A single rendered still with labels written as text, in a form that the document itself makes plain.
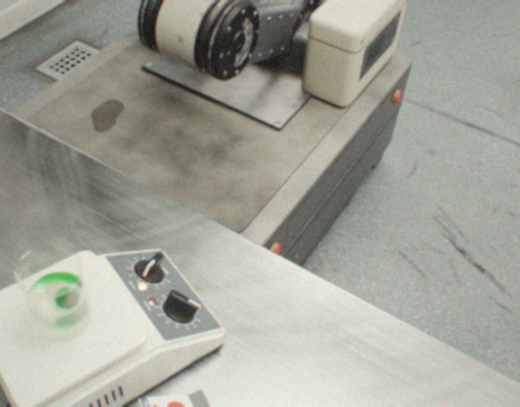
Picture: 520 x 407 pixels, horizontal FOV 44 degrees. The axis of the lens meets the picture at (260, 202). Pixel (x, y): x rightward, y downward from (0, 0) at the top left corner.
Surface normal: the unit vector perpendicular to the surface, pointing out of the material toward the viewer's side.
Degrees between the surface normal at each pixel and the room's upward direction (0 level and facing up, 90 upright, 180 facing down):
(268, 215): 0
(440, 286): 0
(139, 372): 90
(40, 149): 0
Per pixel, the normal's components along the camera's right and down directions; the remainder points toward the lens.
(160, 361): 0.59, 0.62
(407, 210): 0.05, -0.67
